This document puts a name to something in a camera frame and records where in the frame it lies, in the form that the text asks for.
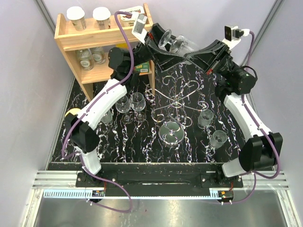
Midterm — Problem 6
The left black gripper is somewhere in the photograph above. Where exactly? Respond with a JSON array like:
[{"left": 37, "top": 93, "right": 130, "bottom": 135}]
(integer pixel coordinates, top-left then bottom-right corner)
[{"left": 128, "top": 24, "right": 189, "bottom": 73}]

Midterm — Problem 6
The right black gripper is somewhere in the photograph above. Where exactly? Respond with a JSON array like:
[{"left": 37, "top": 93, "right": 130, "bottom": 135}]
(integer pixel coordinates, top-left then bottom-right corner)
[{"left": 184, "top": 40, "right": 240, "bottom": 80}]

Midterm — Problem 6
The ribbed goblet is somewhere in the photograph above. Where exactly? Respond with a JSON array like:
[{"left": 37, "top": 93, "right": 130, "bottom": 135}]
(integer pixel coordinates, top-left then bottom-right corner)
[
  {"left": 210, "top": 130, "right": 227, "bottom": 149},
  {"left": 197, "top": 109, "right": 214, "bottom": 128},
  {"left": 101, "top": 110, "right": 113, "bottom": 126},
  {"left": 158, "top": 29, "right": 198, "bottom": 56}
]

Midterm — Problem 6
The chrome wine glass rack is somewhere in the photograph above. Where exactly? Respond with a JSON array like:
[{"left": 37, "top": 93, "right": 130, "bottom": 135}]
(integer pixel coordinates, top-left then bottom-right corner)
[{"left": 151, "top": 75, "right": 209, "bottom": 147}]

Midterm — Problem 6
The round yellow wooden coaster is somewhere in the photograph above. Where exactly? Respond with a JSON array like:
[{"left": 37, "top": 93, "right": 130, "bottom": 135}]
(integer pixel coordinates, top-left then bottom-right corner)
[{"left": 64, "top": 108, "right": 80, "bottom": 117}]

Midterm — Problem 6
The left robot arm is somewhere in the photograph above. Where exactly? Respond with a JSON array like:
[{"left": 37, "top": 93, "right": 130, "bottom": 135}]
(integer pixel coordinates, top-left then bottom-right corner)
[{"left": 65, "top": 23, "right": 185, "bottom": 187}]

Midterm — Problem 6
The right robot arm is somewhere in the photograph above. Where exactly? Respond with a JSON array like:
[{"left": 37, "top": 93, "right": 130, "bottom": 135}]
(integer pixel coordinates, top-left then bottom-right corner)
[{"left": 185, "top": 40, "right": 283, "bottom": 187}]

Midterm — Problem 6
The clear stemmed wine glass right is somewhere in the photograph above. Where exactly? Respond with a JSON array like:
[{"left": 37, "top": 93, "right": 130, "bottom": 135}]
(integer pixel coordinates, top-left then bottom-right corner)
[{"left": 130, "top": 92, "right": 146, "bottom": 122}]

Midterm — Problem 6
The clear stemmed wine glass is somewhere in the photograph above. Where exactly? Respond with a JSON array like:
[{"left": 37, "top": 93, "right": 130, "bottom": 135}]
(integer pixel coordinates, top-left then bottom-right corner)
[
  {"left": 115, "top": 96, "right": 133, "bottom": 124},
  {"left": 130, "top": 92, "right": 146, "bottom": 122}
]

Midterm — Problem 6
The clear stemmed wine glass left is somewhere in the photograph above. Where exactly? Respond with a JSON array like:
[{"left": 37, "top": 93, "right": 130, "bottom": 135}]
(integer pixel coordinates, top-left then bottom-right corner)
[{"left": 115, "top": 96, "right": 133, "bottom": 124}]

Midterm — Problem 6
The green Scrub Daddy box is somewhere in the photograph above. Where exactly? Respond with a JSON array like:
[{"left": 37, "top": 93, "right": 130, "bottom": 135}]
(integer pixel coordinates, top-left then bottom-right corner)
[{"left": 134, "top": 61, "right": 150, "bottom": 73}]

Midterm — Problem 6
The Chobani yogurt tub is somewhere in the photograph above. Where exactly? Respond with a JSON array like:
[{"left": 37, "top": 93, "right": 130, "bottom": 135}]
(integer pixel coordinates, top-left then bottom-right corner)
[{"left": 119, "top": 6, "right": 143, "bottom": 27}]

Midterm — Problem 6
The right clear glass bottle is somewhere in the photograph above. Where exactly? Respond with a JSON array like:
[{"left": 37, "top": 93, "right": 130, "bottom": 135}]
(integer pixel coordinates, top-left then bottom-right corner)
[{"left": 90, "top": 47, "right": 106, "bottom": 64}]

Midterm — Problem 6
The clear glass bottle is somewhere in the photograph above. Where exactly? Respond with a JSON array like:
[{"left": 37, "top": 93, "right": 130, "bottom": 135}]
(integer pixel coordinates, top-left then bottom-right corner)
[
  {"left": 76, "top": 49, "right": 94, "bottom": 70},
  {"left": 90, "top": 47, "right": 106, "bottom": 64}
]

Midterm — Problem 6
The right white lidded cup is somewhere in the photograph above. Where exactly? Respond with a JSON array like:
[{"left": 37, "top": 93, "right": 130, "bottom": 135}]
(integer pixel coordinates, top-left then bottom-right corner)
[{"left": 93, "top": 7, "right": 111, "bottom": 30}]

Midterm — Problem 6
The white lidded cup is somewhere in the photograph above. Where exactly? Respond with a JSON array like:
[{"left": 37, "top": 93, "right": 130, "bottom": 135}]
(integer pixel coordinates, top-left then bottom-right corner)
[
  {"left": 93, "top": 7, "right": 111, "bottom": 30},
  {"left": 66, "top": 6, "right": 86, "bottom": 31}
]

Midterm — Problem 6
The wooden two-tier shelf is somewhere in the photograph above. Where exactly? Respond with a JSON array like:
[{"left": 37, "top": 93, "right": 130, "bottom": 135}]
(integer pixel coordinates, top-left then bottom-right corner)
[{"left": 54, "top": 3, "right": 156, "bottom": 101}]

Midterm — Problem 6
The left clear glass bottle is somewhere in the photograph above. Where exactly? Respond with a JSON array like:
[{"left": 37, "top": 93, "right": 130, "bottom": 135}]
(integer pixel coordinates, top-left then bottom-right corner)
[{"left": 76, "top": 49, "right": 94, "bottom": 70}]

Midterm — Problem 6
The left white lidded cup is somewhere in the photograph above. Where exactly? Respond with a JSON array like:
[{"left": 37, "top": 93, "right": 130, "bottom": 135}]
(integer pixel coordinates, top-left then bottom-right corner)
[{"left": 66, "top": 6, "right": 86, "bottom": 31}]

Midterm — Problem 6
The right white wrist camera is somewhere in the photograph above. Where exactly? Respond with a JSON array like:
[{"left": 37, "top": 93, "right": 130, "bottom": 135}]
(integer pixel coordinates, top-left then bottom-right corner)
[{"left": 222, "top": 26, "right": 250, "bottom": 50}]

